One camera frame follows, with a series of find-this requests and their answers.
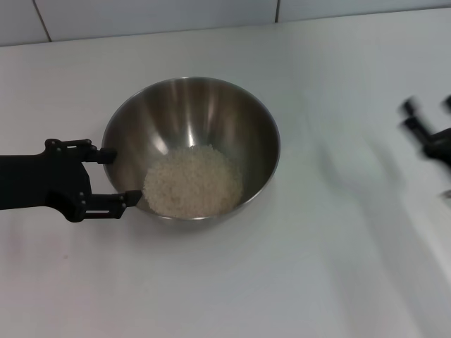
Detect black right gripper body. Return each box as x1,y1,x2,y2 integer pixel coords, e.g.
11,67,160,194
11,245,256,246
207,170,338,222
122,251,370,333
422,127,451,164

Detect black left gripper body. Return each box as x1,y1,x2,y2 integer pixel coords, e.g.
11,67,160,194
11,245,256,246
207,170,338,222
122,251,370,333
0,151,93,224

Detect white rice grains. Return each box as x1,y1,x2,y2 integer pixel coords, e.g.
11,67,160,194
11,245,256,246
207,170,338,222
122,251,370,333
142,145,245,218

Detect stainless steel mixing bowl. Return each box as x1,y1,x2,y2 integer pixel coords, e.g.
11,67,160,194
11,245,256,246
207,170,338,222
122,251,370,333
101,76,282,230

